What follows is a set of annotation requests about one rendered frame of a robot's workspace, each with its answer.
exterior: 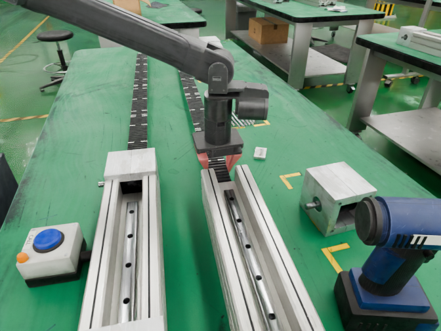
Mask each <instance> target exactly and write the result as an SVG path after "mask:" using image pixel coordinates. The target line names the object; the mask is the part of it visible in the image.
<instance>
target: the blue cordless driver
mask: <svg viewBox="0 0 441 331"><path fill-rule="evenodd" d="M354 222H355V228H356V233H357V235H358V237H359V239H360V240H361V241H362V242H363V243H364V244H365V245H367V246H375V245H376V247H375V248H374V250H373V251H372V252H371V254H370V255H369V257H368V258H367V260H366V262H365V263H364V264H363V266H362V268H360V267H353V268H351V269H350V271H340V272H339V274H338V277H337V280H336V282H335V285H334V292H335V297H336V300H337V305H338V308H339V312H340V315H341V320H342V323H343V327H344V329H345V331H435V330H436V329H437V328H438V327H439V322H438V316H437V314H436V312H435V310H434V308H433V306H432V305H431V303H430V301H429V299H428V297H427V295H426V293H425V291H424V289H423V287H422V285H421V284H420V282H419V280H418V278H417V277H416V276H415V275H414V274H415V273H416V271H417V270H418V269H419V268H420V266H421V265H422V264H423V263H428V262H429V261H430V260H431V259H433V258H434V255H435V254H436V253H437V252H438V250H440V251H441V199H438V198H407V197H391V196H376V197H374V198H373V197H364V198H363V199H362V200H361V201H360V202H359V203H358V205H357V206H356V211H355V216H354Z"/></svg>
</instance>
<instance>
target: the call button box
mask: <svg viewBox="0 0 441 331"><path fill-rule="evenodd" d="M45 229H58V230H59V231H60V234H61V235H62V237H61V240H60V242H59V243H58V244H57V245H55V246H53V247H52V248H49V249H46V250H40V249H37V248H36V247H35V245H34V243H33V239H34V238H35V237H36V235H37V234H39V233H40V232H41V231H44V230H45ZM86 246H87V243H86V241H85V238H84V237H83V233H82V231H81V228H80V226H79V223H69V224H63V225H54V226H49V227H39V228H34V229H31V230H30V232H29V235H28V237H27V239H26V242H25V244H24V247H23V248H22V252H24V253H27V255H28V256H29V259H28V260H27V261H26V262H25V263H19V262H17V263H16V267H17V269H18V270H19V272H20V274H21V275H22V277H23V279H25V283H26V284H27V286H28V288H34V287H38V286H46V285H51V284H59V283H63V282H71V281H76V280H79V279H80V275H81V269H82V265H83V262H86V261H90V260H91V254H92V250H91V251H85V250H86Z"/></svg>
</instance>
